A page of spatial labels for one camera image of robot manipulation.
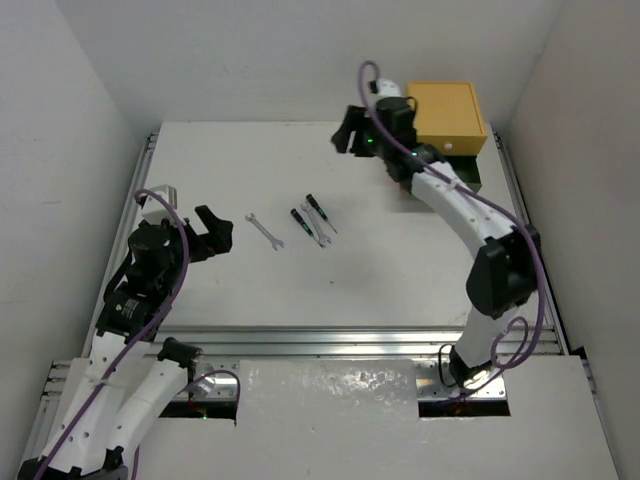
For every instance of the silver combination wrench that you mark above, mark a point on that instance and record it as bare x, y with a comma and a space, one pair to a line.
323, 239

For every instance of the silver open-end wrench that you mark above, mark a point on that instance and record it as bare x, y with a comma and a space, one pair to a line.
276, 243

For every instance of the yellow drawer box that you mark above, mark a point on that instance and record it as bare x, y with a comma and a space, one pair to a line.
449, 117

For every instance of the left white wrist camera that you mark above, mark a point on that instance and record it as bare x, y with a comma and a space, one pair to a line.
153, 211

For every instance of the green drawer box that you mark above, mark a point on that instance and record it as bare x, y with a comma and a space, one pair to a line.
466, 168

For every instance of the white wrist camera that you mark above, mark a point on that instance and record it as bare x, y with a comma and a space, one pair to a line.
385, 88
153, 211

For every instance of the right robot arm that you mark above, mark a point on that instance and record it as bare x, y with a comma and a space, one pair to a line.
506, 267

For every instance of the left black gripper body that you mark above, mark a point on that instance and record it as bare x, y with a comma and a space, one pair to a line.
192, 242

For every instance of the aluminium rail frame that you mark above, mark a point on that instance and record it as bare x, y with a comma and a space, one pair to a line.
390, 284

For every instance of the white front cover panel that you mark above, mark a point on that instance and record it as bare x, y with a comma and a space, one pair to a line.
360, 420

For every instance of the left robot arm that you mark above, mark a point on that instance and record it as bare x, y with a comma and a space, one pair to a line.
108, 417

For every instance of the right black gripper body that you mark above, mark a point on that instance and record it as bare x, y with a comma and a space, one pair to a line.
368, 141

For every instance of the green black screwdriver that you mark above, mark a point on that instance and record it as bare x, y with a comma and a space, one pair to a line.
315, 205
300, 220

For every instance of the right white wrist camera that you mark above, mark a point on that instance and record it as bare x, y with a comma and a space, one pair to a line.
385, 88

